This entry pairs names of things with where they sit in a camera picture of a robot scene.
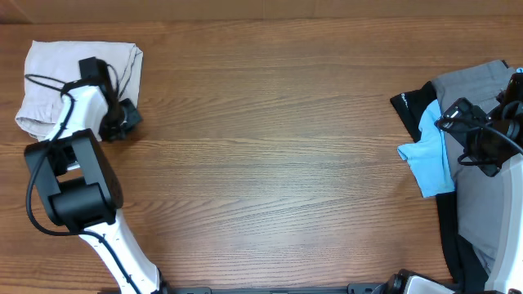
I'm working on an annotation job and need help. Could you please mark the beige khaki shorts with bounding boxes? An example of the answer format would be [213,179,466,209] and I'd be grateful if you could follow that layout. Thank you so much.
[16,41,143,140]

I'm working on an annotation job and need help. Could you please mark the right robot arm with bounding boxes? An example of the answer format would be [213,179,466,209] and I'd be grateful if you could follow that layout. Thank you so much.
[436,73,522,293]

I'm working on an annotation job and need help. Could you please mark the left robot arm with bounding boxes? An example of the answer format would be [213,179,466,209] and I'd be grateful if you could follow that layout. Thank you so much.
[24,77,168,293]

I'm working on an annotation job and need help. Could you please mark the grey trousers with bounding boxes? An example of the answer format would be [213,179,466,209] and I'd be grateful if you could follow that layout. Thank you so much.
[431,60,516,273]

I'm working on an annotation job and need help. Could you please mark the light blue garment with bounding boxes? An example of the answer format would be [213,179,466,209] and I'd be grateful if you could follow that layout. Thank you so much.
[392,81,456,198]

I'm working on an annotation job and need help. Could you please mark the black garment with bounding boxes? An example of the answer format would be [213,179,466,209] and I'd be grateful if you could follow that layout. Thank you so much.
[389,60,510,294]

